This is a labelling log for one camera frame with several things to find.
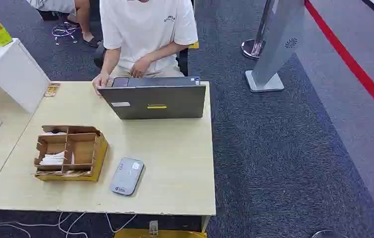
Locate pale wooden desk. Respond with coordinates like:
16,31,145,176
0,80,217,233

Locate person's right hand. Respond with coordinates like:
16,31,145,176
92,72,110,97

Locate person's left hand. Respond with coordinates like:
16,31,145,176
130,58,154,79

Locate wooden compartment box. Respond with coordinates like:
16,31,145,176
33,124,109,182

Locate white cards stack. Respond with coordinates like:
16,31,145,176
39,151,75,166

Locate grey laptop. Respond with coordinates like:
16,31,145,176
97,76,207,120

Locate yellow base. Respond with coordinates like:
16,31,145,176
113,228,208,238

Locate small yellow card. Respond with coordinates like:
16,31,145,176
44,82,61,98

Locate seated person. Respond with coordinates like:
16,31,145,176
26,0,102,48

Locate white cabinet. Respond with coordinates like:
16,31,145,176
0,38,51,115

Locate grey card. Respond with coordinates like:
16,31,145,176
109,157,145,197

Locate tangled white cable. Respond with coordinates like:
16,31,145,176
51,21,80,46

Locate grey kiosk stand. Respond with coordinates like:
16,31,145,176
245,0,306,93

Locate chrome stanchion post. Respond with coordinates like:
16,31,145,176
241,0,276,61

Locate red floor tape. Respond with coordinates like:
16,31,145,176
304,0,374,125

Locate person's hand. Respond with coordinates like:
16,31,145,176
130,58,154,79
92,72,110,97

